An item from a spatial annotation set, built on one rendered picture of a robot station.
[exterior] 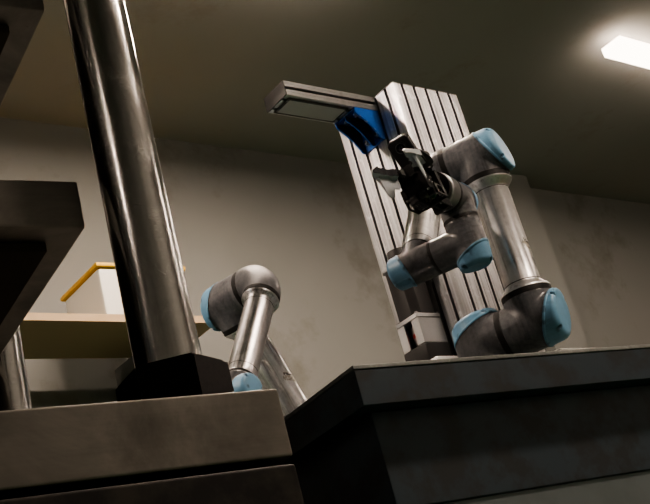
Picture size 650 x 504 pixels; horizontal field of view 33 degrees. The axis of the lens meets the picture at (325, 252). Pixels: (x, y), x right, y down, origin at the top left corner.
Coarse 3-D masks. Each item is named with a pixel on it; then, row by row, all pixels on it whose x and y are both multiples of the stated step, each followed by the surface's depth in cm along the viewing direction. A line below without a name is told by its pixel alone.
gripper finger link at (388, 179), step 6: (378, 168) 208; (372, 174) 207; (378, 174) 208; (384, 174) 209; (390, 174) 211; (396, 174) 212; (378, 180) 209; (384, 180) 210; (390, 180) 212; (396, 180) 213; (384, 186) 209; (390, 186) 211; (396, 186) 212; (390, 192) 210
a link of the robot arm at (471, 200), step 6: (456, 180) 227; (462, 186) 227; (468, 186) 232; (462, 192) 226; (468, 192) 229; (474, 192) 234; (462, 198) 226; (468, 198) 228; (474, 198) 232; (462, 204) 227; (468, 204) 228; (474, 204) 229; (450, 210) 226; (456, 210) 227; (462, 210) 227; (468, 210) 227; (474, 210) 228; (444, 216) 229; (450, 216) 227
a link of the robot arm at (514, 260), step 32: (448, 160) 259; (480, 160) 255; (512, 160) 259; (480, 192) 255; (512, 224) 250; (512, 256) 247; (512, 288) 245; (544, 288) 244; (512, 320) 243; (544, 320) 239
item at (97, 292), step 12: (96, 264) 424; (108, 264) 427; (84, 276) 431; (96, 276) 425; (108, 276) 426; (72, 288) 439; (84, 288) 432; (96, 288) 425; (108, 288) 423; (72, 300) 440; (84, 300) 432; (96, 300) 424; (108, 300) 421; (120, 300) 424; (72, 312) 439; (84, 312) 431; (96, 312) 424; (108, 312) 419; (120, 312) 421
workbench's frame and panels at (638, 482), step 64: (384, 384) 99; (448, 384) 103; (512, 384) 106; (576, 384) 111; (640, 384) 118; (320, 448) 106; (384, 448) 98; (448, 448) 102; (512, 448) 105; (576, 448) 109; (640, 448) 114
